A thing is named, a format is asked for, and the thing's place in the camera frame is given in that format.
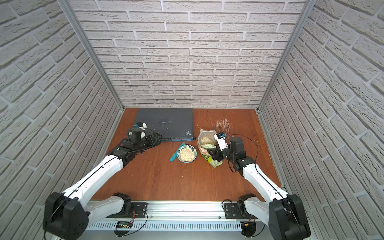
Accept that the green oats bag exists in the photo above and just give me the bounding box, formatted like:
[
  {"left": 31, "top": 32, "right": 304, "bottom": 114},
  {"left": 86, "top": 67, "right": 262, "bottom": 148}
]
[{"left": 197, "top": 129, "right": 222, "bottom": 168}]

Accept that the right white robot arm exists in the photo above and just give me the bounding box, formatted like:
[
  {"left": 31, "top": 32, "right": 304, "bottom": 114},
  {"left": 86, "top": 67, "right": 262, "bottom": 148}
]
[{"left": 208, "top": 133, "right": 311, "bottom": 240}]

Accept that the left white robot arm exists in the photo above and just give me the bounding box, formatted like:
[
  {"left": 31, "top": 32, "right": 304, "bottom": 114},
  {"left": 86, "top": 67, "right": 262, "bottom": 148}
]
[{"left": 42, "top": 123, "right": 163, "bottom": 240}]

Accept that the leaf pattern breakfast bowl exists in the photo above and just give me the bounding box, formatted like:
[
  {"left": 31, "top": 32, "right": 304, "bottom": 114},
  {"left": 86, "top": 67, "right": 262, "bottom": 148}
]
[{"left": 177, "top": 145, "right": 197, "bottom": 164}]

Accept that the teal utility knife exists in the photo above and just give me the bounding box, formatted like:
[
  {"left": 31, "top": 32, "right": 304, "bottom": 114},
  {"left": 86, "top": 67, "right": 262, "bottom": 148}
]
[{"left": 170, "top": 142, "right": 186, "bottom": 162}]

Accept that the black round connector box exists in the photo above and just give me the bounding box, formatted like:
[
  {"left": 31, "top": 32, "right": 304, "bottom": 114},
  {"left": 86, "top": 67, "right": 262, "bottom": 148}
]
[{"left": 241, "top": 222, "right": 257, "bottom": 238}]

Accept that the small green circuit board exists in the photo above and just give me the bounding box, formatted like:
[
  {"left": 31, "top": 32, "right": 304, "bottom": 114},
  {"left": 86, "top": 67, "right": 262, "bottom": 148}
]
[{"left": 116, "top": 221, "right": 133, "bottom": 230}]

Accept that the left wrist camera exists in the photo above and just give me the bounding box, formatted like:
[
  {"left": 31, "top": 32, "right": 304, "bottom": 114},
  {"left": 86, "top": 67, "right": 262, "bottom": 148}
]
[{"left": 134, "top": 122, "right": 147, "bottom": 129}]

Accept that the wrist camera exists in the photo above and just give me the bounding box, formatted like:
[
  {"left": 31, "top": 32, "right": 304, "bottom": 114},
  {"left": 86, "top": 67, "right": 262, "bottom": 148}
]
[
  {"left": 215, "top": 132, "right": 228, "bottom": 151},
  {"left": 134, "top": 122, "right": 147, "bottom": 129}
]

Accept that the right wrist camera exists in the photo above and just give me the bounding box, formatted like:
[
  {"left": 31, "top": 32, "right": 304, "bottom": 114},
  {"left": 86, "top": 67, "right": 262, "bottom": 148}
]
[{"left": 215, "top": 132, "right": 228, "bottom": 151}]

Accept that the grey network switch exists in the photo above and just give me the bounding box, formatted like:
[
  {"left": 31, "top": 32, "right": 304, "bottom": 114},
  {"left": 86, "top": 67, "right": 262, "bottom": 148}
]
[{"left": 135, "top": 108, "right": 194, "bottom": 142}]

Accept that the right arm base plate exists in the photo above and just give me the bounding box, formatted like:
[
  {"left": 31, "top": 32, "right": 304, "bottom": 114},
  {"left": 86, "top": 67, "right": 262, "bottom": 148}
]
[{"left": 222, "top": 202, "right": 244, "bottom": 219}]

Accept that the aluminium front rail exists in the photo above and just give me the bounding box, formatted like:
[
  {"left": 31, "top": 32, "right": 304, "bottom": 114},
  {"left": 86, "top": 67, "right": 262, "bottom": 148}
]
[{"left": 64, "top": 200, "right": 310, "bottom": 223}]

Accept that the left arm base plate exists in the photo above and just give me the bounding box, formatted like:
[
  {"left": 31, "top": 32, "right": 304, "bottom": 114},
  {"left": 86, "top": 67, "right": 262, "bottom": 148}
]
[{"left": 107, "top": 202, "right": 148, "bottom": 219}]

